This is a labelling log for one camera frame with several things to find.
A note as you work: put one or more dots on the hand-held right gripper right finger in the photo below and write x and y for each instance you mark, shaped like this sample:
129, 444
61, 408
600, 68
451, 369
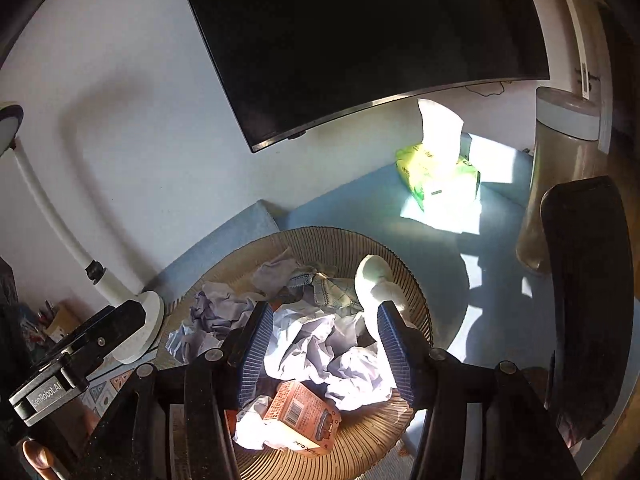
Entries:
397, 360

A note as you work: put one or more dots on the pink cartoon box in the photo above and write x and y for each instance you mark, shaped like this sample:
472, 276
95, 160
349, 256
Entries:
300, 412

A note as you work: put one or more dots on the three-ball dango plush toy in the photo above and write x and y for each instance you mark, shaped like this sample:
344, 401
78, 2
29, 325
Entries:
372, 277

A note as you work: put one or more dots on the person's left hand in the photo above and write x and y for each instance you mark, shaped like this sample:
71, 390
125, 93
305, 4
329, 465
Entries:
40, 457

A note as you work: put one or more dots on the patterned blue table mat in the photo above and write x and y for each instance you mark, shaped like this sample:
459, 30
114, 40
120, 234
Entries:
230, 232

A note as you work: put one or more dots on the pile of papers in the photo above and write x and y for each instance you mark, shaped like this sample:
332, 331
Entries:
220, 310

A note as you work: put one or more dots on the green tissue pack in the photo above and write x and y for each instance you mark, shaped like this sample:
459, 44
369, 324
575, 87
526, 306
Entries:
435, 175

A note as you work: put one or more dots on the grey plaid cloth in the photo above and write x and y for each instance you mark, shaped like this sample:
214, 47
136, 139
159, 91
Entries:
330, 297

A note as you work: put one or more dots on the white desk lamp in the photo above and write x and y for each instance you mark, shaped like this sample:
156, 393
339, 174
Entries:
140, 342

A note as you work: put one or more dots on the white paper ball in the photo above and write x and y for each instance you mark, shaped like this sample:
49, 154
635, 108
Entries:
300, 345

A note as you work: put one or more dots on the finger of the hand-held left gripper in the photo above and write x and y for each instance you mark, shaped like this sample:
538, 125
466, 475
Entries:
107, 335

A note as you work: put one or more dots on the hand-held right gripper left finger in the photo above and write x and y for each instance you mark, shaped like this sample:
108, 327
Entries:
252, 355

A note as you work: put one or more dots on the black monitor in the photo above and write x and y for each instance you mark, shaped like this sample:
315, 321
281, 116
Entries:
350, 35

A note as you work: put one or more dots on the amber ribbed glass bowl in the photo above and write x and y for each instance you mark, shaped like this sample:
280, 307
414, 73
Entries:
325, 242

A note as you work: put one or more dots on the tall clear grey-lidded container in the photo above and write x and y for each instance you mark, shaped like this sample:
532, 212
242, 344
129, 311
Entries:
550, 185

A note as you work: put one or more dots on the brown paper pen holder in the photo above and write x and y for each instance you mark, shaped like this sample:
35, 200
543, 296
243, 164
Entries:
65, 320

